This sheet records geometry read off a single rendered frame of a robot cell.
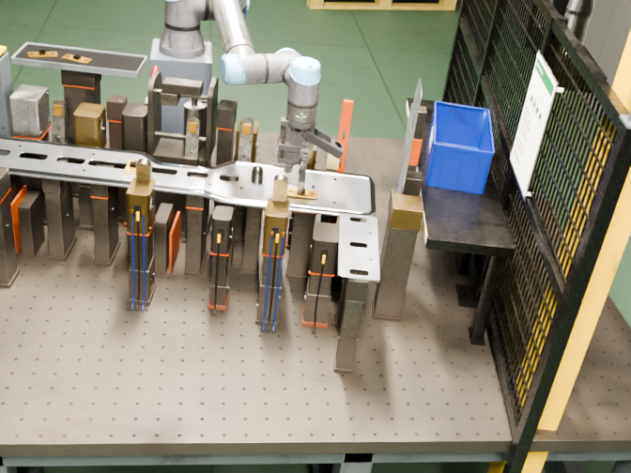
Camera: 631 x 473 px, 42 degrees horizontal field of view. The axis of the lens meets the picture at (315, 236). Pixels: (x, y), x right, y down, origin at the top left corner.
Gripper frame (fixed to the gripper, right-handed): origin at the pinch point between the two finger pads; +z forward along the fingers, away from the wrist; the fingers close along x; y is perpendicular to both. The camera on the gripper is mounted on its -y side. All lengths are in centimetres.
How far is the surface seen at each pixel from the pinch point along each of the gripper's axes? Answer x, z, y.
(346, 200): 0.1, 2.5, -12.0
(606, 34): -356, 57, -194
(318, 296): 17.9, 22.2, -7.1
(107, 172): -1, 2, 53
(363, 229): 14.0, 2.6, -16.7
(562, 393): 48, 21, -66
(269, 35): -417, 103, 38
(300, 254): -3.4, 24.0, -1.1
